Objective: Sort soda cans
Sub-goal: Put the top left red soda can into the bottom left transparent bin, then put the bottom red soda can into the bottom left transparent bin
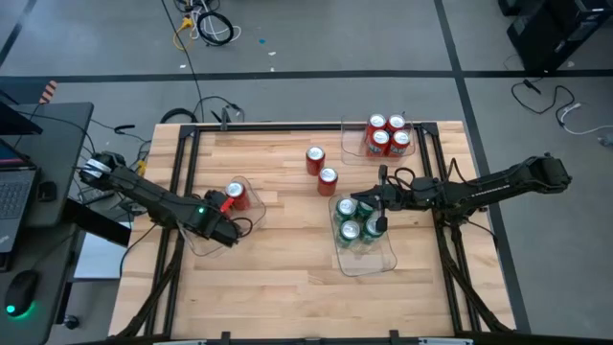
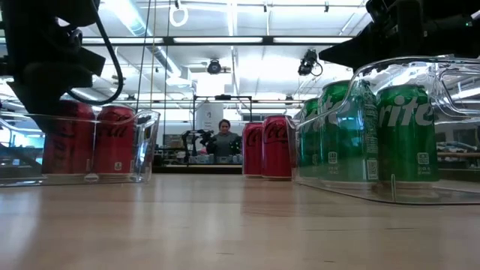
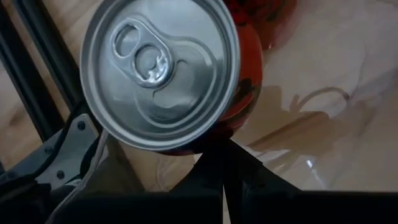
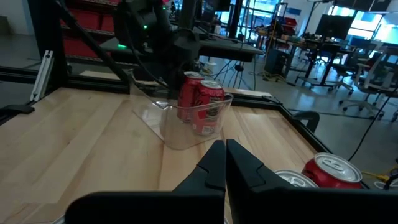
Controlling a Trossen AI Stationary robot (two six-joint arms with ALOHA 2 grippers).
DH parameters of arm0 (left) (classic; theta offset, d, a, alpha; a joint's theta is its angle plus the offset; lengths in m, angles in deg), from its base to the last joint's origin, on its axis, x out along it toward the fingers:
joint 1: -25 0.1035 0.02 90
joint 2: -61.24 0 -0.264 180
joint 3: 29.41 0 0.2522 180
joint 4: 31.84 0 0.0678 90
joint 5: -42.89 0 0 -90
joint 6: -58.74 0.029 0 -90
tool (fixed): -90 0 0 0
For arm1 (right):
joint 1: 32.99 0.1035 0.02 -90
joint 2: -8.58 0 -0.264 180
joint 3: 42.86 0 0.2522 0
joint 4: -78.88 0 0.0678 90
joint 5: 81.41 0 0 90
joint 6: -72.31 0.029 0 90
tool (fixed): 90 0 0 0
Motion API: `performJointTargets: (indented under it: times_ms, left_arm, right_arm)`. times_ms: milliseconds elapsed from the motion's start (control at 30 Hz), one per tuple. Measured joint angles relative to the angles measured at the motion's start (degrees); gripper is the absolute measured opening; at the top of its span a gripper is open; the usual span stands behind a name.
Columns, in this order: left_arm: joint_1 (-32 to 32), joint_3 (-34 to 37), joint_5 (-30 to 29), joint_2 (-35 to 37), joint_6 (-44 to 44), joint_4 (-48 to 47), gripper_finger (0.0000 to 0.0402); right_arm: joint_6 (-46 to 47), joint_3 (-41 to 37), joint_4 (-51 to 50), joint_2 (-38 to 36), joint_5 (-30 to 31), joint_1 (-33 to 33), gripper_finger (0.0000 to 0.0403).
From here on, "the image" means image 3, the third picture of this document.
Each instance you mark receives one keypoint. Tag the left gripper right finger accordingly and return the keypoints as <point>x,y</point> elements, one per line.
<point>252,199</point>

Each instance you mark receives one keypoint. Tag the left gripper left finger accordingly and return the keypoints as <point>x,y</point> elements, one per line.
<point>199,199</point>

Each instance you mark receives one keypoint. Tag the clear plastic bin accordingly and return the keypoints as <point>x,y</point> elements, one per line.
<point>326,124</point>

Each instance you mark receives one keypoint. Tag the red Coca-Cola soda can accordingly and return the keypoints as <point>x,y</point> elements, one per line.
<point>264,18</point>
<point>161,77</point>

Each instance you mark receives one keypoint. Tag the grey metal corner bracket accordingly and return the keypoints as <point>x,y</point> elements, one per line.
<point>71,146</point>

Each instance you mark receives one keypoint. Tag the black aluminium table frame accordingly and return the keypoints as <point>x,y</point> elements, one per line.
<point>28,77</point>

